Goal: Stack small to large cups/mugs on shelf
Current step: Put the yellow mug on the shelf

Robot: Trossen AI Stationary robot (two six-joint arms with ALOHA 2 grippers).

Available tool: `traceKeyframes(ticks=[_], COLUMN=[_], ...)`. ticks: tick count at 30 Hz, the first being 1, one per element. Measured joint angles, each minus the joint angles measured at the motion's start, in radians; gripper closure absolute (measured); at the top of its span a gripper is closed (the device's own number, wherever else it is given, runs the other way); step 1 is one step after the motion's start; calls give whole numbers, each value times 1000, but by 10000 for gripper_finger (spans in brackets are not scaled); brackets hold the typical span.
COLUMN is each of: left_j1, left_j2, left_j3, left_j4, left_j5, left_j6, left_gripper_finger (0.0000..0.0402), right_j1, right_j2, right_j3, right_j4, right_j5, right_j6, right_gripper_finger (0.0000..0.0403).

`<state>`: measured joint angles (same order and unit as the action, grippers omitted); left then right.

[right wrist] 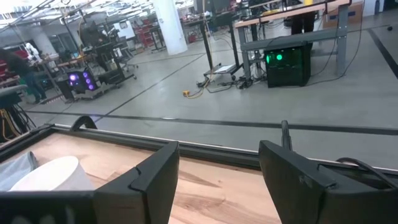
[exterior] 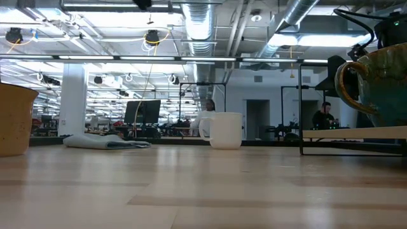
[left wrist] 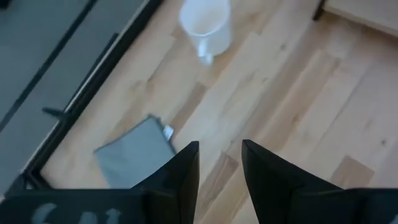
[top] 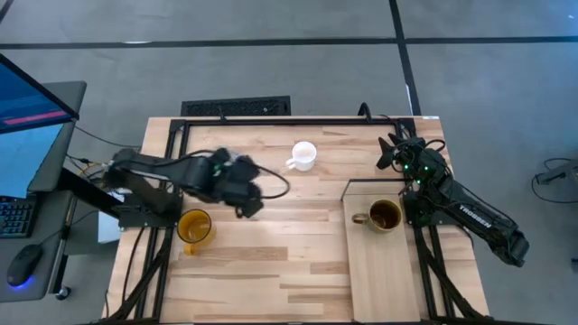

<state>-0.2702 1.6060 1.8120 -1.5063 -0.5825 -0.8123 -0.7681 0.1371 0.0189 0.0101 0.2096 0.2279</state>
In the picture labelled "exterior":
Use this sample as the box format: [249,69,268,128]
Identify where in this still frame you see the long ceiling light strip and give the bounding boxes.
[0,54,354,65]

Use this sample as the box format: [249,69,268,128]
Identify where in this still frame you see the brown green glazed mug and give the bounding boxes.
[334,42,407,128]

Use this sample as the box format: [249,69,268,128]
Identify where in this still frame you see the silver ventilation duct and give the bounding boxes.
[180,0,221,100]

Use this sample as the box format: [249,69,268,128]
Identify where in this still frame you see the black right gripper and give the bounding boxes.
[314,11,407,98]

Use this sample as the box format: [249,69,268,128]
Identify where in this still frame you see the folded grey cloth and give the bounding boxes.
[62,132,152,151]

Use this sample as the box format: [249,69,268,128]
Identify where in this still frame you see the white pillar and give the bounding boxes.
[57,62,90,137]

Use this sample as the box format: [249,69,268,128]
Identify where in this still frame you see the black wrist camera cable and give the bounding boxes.
[333,8,377,62]

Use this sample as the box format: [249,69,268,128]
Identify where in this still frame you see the wooden shelf with black legs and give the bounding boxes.
[298,62,407,157]

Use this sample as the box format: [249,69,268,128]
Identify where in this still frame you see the yellow mug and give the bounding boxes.
[0,83,39,158]

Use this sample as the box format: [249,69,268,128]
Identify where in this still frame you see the white mug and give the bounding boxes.
[198,111,244,151]

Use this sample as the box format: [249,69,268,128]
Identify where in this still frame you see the black room monitor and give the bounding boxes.
[123,99,162,126]

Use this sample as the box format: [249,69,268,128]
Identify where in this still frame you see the black metal table frame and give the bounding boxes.
[29,135,407,148]

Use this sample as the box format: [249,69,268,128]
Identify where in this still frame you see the black metal frame stand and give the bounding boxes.
[280,85,319,128]

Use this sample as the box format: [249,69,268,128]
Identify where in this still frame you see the person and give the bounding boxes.
[311,101,340,131]
[190,99,217,138]

